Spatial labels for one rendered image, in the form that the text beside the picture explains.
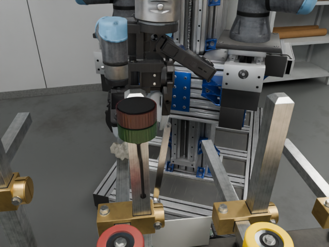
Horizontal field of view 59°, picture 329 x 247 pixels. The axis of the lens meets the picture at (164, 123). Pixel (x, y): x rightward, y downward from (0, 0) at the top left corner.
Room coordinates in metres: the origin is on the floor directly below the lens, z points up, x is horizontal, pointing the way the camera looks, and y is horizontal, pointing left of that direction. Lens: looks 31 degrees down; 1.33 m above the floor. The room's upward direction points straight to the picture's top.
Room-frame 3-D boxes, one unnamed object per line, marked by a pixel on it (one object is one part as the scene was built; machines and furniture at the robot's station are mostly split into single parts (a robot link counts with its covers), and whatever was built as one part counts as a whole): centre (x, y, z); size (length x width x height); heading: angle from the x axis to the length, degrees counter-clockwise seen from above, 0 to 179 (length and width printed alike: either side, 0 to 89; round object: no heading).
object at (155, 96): (0.50, 0.02, 1.06); 0.06 x 0.03 x 0.09; 96
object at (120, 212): (0.42, 0.07, 0.84); 0.14 x 0.06 x 0.05; 97
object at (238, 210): (0.46, -0.18, 0.82); 0.14 x 0.06 x 0.05; 97
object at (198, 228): (0.46, 0.02, 0.75); 0.26 x 0.01 x 0.10; 97
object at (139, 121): (0.38, 0.04, 1.12); 0.06 x 0.06 x 0.02
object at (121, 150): (0.64, 0.11, 0.87); 0.09 x 0.07 x 0.02; 7
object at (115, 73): (0.76, 0.13, 1.05); 0.08 x 0.08 x 0.05
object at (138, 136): (0.38, 0.04, 1.10); 0.06 x 0.06 x 0.02
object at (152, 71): (0.51, 0.02, 1.16); 0.09 x 0.08 x 0.12; 96
